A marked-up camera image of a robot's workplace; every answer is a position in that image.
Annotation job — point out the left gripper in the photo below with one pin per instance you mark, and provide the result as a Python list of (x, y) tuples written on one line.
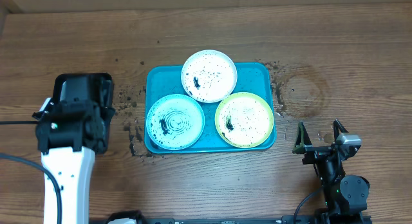
[(107, 111)]

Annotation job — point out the teal plastic tray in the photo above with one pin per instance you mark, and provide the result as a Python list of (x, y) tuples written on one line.
[(253, 77)]

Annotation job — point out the light blue plate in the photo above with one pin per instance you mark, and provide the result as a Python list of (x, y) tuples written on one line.
[(175, 122)]

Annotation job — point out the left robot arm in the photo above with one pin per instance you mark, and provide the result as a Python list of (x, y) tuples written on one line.
[(72, 129)]

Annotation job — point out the yellow-green rimmed plate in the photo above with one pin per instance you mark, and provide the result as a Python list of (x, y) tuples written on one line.
[(244, 120)]

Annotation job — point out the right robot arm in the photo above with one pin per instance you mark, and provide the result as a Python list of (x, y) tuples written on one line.
[(345, 195)]

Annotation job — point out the white speckled plate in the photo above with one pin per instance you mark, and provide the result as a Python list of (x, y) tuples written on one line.
[(209, 76)]

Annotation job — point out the black water tray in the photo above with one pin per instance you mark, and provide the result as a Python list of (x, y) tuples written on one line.
[(107, 89)]

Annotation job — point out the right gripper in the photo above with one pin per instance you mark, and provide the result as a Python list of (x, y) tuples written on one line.
[(317, 152)]

